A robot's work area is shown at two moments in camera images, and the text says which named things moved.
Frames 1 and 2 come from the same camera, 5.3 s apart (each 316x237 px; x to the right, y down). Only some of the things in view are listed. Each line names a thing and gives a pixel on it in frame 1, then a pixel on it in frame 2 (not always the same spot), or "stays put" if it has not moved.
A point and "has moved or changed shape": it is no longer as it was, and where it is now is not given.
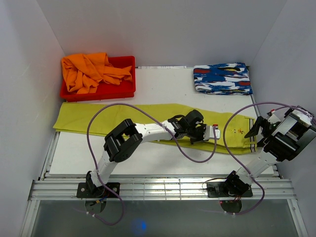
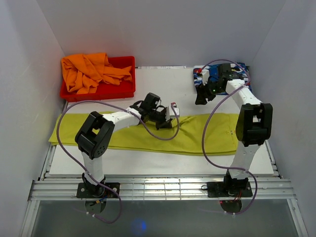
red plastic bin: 126,89 stays put
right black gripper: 262,122 → 202,94
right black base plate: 219,189 stays put
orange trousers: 83,72 stays put
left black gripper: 201,128 → 163,124
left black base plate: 88,190 stays put
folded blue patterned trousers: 223,79 stays put
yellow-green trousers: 239,133 has moved or changed shape
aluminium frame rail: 65,189 stays put
